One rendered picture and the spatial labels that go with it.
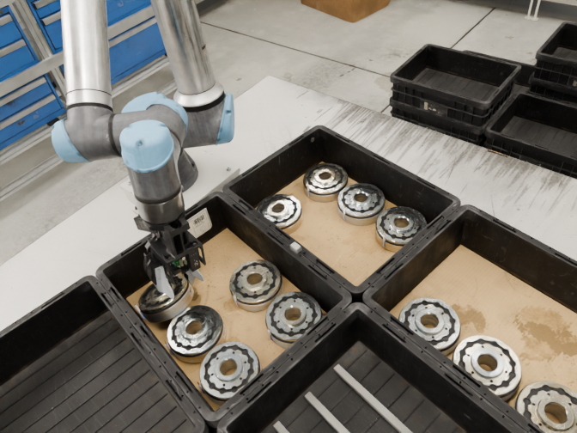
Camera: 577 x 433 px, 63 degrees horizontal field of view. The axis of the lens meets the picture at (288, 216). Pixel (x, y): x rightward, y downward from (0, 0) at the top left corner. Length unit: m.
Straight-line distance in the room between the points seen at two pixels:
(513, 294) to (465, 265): 0.10
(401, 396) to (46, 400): 0.61
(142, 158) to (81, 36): 0.28
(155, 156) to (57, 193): 2.14
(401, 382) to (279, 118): 1.01
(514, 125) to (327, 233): 1.25
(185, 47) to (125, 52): 1.88
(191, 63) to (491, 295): 0.75
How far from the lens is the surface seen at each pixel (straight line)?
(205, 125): 1.12
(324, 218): 1.06
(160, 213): 0.78
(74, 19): 0.94
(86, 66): 0.90
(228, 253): 1.03
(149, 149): 0.72
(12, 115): 2.71
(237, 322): 0.92
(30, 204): 2.88
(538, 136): 2.09
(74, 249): 1.39
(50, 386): 1.01
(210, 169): 1.29
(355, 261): 0.97
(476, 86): 2.12
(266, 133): 1.54
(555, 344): 0.93
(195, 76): 1.08
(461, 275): 0.97
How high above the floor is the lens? 1.60
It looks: 46 degrees down
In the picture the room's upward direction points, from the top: 10 degrees counter-clockwise
